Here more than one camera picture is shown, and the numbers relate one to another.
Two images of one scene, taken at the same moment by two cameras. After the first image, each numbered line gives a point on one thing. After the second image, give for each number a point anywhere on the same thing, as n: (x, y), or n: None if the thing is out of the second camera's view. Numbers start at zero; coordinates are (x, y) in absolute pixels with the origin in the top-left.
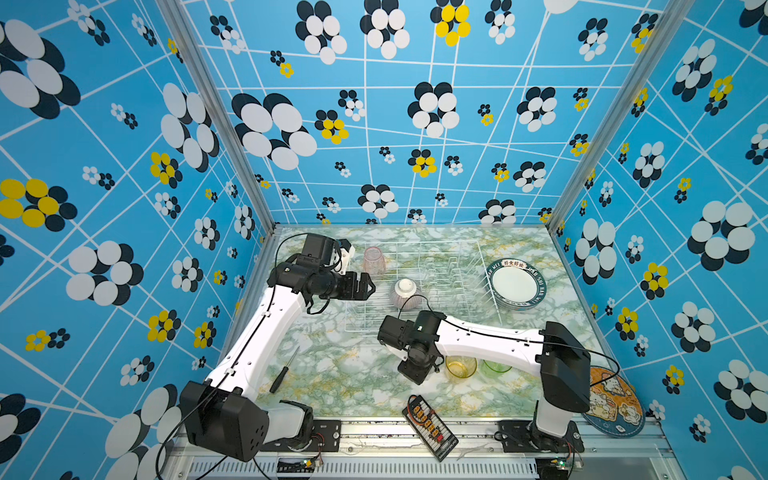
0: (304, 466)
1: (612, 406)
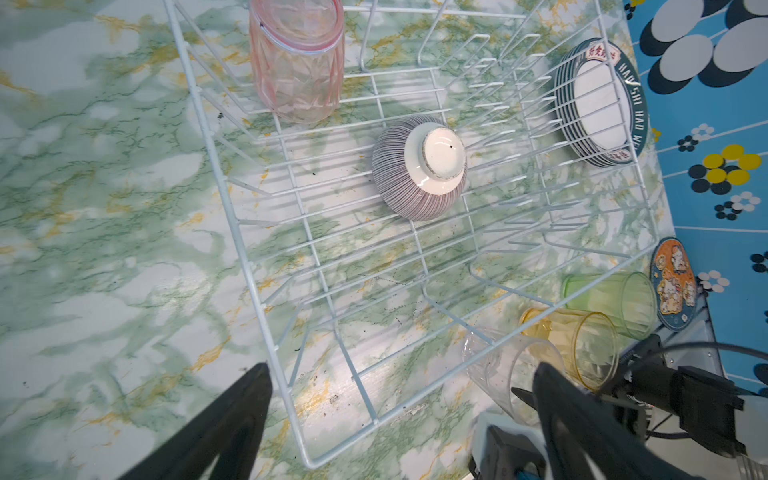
0: None
1: (674, 267)
